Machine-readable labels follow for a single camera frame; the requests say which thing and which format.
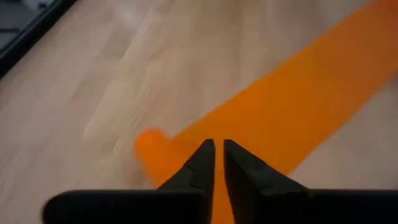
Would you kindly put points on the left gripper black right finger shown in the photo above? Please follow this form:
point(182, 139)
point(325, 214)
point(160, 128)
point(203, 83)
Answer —
point(245, 174)

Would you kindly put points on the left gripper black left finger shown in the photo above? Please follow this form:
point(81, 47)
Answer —
point(199, 174)

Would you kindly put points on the orange sponge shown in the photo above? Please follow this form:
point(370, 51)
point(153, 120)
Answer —
point(280, 102)

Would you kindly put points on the black metal table frame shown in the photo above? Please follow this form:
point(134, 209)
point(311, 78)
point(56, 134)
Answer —
point(31, 37)

